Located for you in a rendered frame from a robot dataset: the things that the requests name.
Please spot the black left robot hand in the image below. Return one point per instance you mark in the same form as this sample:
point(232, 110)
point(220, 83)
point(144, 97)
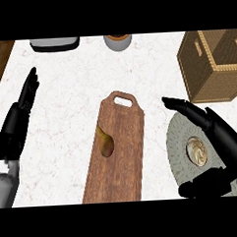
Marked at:
point(15, 122)

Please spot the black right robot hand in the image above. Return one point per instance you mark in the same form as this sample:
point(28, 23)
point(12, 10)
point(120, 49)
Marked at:
point(216, 135)

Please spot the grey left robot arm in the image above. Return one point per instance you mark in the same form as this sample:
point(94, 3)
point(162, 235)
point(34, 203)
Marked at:
point(5, 185)

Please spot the cupcake with swirled frosting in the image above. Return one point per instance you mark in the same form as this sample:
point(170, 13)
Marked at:
point(196, 151)

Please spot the round grey placemat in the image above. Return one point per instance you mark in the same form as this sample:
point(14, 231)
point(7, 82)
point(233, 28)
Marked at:
point(182, 150)

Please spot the brown wicker basket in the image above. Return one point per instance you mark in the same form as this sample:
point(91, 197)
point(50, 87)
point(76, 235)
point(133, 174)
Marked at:
point(213, 66)

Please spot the grey and black appliance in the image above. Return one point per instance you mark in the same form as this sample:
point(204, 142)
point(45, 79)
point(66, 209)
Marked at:
point(55, 44)

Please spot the yellow-brown pear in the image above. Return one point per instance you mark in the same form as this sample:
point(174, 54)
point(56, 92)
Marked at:
point(105, 142)

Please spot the brown wooden cutting board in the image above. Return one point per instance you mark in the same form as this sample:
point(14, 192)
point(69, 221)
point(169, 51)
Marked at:
point(116, 150)

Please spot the grey cylindrical pot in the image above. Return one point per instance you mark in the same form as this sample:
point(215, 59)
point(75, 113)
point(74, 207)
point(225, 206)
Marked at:
point(117, 42)

